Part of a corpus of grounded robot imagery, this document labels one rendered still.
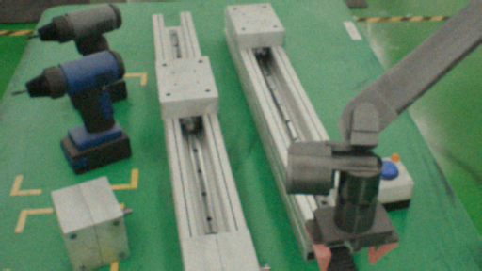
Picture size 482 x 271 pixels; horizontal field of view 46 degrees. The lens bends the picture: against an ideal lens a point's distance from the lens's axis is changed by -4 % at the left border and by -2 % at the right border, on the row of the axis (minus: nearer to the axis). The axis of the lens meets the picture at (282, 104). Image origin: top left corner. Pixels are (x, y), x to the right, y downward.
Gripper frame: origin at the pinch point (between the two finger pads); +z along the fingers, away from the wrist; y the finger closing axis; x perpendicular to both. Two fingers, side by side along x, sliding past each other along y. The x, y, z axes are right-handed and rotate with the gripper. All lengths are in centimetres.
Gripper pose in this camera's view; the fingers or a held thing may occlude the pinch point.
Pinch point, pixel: (346, 262)
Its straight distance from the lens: 89.8
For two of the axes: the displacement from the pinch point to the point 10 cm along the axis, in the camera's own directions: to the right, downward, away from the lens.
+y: -9.7, 1.0, -2.1
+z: -0.3, 8.3, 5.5
